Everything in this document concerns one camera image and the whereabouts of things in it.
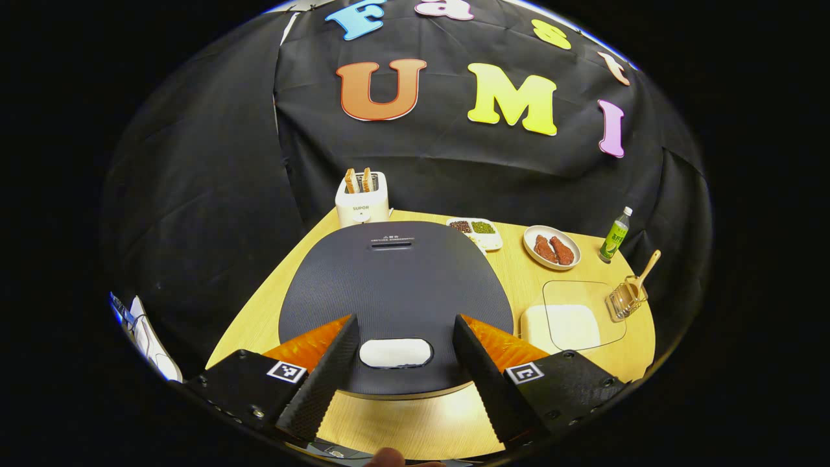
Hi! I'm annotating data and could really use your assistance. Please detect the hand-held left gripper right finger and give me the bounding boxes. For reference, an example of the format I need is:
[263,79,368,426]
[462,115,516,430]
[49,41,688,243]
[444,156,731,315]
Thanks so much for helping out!
[452,314,628,448]

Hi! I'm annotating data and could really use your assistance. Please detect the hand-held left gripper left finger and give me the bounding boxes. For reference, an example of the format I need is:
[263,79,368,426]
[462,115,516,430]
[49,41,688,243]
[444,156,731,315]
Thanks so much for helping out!
[185,314,361,445]

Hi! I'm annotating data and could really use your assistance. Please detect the clear rice container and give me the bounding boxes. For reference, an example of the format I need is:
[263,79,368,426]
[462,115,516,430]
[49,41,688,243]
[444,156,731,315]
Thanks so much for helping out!
[519,279,628,355]

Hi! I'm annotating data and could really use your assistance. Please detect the dark grey rice cooker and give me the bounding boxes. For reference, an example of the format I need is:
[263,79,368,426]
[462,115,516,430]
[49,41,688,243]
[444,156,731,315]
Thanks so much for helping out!
[278,221,515,400]

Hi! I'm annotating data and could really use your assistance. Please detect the clear chopstick holder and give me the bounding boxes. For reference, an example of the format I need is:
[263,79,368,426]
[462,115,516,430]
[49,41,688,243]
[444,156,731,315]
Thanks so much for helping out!
[606,278,648,322]

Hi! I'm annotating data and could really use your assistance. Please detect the white divided bean dish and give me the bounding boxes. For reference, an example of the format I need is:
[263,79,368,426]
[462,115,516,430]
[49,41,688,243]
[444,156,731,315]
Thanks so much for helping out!
[446,217,504,252]

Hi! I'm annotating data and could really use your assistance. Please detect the white round plate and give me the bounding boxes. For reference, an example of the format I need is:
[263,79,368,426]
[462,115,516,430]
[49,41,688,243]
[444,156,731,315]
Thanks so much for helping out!
[523,224,582,270]

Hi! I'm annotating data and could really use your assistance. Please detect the white desk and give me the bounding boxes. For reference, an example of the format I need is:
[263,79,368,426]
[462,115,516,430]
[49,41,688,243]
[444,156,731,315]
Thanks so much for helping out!
[128,295,184,383]

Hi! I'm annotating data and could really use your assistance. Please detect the white toaster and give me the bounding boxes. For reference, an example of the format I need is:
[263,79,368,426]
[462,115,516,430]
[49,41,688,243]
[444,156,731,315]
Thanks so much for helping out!
[335,171,390,228]

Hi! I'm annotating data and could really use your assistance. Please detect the green drink bottle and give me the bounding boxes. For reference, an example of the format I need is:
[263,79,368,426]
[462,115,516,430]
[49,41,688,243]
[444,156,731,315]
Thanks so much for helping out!
[598,206,634,263]

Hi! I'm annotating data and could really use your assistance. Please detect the black backdrop cloth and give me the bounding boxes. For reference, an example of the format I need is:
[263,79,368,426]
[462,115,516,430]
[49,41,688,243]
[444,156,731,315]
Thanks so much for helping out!
[101,0,714,364]

